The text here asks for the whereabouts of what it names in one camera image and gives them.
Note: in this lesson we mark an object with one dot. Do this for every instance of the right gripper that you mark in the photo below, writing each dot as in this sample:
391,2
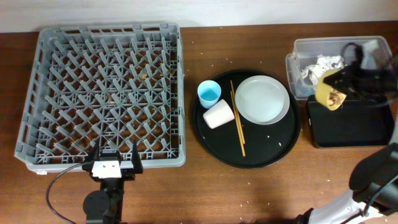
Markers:
342,81

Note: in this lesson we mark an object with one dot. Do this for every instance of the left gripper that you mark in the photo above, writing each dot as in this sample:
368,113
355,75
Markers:
129,174

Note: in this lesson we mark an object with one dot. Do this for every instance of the yellow bowl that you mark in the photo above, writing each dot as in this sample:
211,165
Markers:
322,91

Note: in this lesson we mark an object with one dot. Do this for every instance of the white paper cup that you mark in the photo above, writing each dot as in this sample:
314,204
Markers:
218,115

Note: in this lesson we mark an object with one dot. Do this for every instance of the light blue plastic cup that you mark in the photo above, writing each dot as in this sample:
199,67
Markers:
209,93

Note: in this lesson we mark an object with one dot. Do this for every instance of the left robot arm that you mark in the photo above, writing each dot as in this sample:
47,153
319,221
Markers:
106,204

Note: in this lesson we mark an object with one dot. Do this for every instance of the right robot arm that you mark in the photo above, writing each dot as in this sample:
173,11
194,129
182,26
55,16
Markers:
372,189

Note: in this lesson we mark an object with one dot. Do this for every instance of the clear plastic waste bin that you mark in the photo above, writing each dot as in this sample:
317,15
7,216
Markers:
306,51

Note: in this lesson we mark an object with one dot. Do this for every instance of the grey dishwasher rack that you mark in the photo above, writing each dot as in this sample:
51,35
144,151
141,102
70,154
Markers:
119,87

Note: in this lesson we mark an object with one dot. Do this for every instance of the food scraps pile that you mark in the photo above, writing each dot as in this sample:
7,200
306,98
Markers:
336,98

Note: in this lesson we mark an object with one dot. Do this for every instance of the crumpled white napkin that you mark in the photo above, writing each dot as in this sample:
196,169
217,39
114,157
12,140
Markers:
324,63

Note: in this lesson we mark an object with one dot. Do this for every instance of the black rectangular tray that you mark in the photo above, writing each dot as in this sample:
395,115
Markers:
352,124

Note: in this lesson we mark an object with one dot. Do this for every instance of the white round plate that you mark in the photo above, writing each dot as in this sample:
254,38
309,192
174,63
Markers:
262,100

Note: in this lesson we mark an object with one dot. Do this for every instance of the round black tray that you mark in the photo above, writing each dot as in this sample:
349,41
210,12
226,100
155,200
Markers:
265,144

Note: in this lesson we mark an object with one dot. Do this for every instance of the wooden chopstick right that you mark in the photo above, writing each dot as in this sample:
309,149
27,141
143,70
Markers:
238,120

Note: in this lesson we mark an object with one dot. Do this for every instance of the wooden chopstick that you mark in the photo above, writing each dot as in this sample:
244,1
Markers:
238,120
241,145

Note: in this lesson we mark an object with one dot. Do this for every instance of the wooden chopstick left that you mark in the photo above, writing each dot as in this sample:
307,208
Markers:
241,145

